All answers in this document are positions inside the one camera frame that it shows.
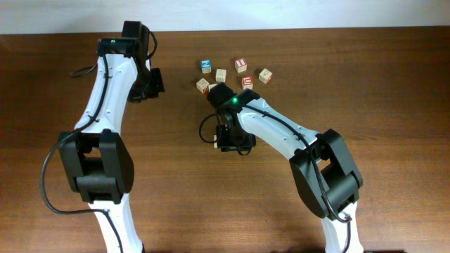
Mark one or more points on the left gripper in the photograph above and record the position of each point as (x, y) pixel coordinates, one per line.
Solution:
(157, 85)

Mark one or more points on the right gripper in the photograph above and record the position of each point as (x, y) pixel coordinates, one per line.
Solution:
(235, 143)

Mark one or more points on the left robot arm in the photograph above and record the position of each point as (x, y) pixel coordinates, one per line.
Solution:
(95, 159)

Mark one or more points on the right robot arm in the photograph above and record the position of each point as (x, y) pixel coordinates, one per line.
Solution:
(325, 174)

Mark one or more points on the wooden block butterfly left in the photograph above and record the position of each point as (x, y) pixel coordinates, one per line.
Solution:
(203, 85)

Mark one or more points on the yellow wooden block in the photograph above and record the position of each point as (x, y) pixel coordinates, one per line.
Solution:
(211, 86)

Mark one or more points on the red U wooden block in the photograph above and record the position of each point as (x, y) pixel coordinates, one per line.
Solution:
(247, 82)

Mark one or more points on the blue top wooden block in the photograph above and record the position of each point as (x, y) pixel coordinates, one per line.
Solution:
(206, 66)

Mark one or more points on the plain wooden block top middle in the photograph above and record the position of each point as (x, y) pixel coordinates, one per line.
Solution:
(220, 75)

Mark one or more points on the wooden block red side right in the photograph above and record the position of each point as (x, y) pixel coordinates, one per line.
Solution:
(265, 76)

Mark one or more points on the red I wooden block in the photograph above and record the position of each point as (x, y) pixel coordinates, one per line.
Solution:
(240, 65)

